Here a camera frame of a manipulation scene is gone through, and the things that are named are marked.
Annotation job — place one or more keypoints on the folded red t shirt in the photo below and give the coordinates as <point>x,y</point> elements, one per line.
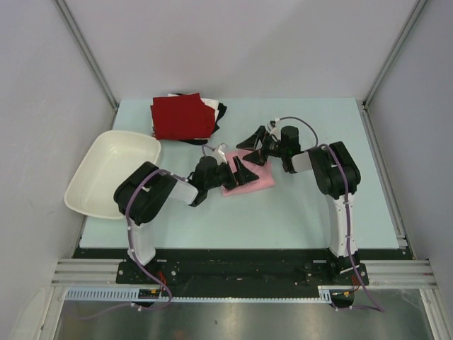
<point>163,111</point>

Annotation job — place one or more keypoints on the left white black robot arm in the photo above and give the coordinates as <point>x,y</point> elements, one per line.
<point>143,194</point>

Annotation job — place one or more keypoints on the right aluminium frame post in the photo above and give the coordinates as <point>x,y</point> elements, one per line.
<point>396,49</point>

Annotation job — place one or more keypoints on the aluminium front rail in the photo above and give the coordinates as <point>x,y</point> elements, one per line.
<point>85,272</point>

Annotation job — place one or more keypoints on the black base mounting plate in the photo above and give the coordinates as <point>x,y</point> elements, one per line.
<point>227,273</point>

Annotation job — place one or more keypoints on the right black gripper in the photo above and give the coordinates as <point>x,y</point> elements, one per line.
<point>251,143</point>

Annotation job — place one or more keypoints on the left aluminium frame post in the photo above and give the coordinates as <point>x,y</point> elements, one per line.
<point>77,35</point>

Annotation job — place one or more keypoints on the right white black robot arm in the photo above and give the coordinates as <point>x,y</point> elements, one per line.
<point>336,175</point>

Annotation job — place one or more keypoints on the right aluminium side rail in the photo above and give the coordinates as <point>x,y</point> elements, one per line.
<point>408,272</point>

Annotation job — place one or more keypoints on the aluminium frame post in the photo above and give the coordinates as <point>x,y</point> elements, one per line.
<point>396,49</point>
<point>77,35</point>

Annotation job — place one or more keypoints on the white plastic bin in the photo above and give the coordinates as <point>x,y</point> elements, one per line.
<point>112,157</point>

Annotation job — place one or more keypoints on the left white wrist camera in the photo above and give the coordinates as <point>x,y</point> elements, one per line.
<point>220,153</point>

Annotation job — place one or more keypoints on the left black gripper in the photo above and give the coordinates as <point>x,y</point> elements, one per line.
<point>243,175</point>

